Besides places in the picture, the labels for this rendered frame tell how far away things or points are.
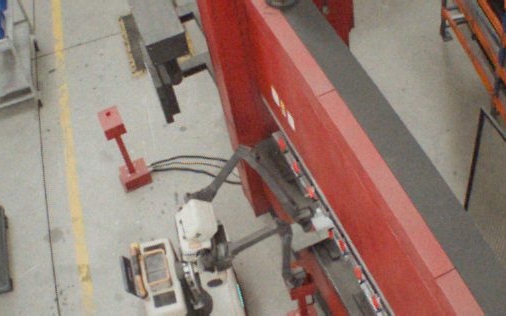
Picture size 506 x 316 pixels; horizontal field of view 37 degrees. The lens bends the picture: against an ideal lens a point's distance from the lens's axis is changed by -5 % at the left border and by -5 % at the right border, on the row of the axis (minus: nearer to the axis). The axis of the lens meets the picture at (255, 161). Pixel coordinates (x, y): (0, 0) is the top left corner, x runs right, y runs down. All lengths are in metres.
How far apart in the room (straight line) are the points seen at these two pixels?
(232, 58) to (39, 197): 2.59
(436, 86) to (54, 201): 3.36
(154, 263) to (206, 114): 2.11
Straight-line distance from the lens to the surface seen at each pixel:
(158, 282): 4.79
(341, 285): 4.67
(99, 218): 6.28
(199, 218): 4.40
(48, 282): 6.13
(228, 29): 4.46
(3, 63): 7.32
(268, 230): 4.28
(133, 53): 7.30
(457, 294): 3.08
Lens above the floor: 5.06
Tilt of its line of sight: 54 degrees down
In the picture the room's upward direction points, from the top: 12 degrees counter-clockwise
